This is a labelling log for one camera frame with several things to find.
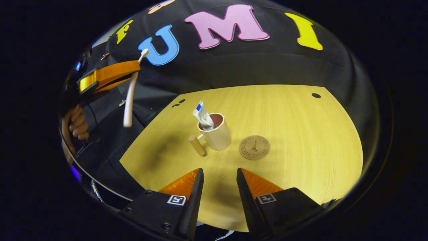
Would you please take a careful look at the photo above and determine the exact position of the round brown coaster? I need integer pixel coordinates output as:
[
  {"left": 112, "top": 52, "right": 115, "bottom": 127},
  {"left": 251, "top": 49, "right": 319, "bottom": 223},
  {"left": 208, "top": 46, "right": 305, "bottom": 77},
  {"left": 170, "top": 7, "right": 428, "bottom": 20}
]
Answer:
[{"left": 239, "top": 135, "right": 271, "bottom": 160}]

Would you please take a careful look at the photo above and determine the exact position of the wooden desktop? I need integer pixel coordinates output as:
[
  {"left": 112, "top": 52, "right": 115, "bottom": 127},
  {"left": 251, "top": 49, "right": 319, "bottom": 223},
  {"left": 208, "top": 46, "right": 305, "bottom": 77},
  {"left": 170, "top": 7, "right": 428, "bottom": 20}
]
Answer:
[{"left": 119, "top": 84, "right": 364, "bottom": 232}]

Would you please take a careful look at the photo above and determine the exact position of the white toothpaste tube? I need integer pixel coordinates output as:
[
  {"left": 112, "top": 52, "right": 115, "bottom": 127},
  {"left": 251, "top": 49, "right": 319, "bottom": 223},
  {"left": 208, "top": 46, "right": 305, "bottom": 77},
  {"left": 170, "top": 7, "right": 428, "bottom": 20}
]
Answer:
[{"left": 193, "top": 100, "right": 215, "bottom": 131}]

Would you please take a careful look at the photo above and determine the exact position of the beige cup with wooden handle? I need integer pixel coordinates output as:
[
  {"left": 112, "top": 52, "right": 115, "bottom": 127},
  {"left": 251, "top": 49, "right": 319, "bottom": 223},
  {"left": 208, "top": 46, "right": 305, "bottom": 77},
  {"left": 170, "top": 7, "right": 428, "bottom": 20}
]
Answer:
[{"left": 188, "top": 113, "right": 232, "bottom": 157}]

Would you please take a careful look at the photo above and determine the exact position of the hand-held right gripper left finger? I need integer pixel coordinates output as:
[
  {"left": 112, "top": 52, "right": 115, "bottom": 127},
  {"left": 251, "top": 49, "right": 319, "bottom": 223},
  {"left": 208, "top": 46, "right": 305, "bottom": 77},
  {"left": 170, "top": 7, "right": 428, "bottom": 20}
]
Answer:
[{"left": 119, "top": 168, "right": 204, "bottom": 241}]

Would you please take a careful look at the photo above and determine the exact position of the white toothbrush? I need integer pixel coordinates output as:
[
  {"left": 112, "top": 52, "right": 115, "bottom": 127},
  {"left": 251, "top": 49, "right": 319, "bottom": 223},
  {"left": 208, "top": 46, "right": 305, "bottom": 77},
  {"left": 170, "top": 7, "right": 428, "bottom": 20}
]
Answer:
[{"left": 123, "top": 49, "right": 149, "bottom": 128}]

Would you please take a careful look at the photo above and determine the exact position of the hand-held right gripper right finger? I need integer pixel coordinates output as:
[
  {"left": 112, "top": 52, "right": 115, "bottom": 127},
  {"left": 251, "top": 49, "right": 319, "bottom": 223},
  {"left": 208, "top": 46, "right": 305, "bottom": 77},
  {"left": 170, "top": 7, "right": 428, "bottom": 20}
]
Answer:
[{"left": 236, "top": 168, "right": 341, "bottom": 239}]

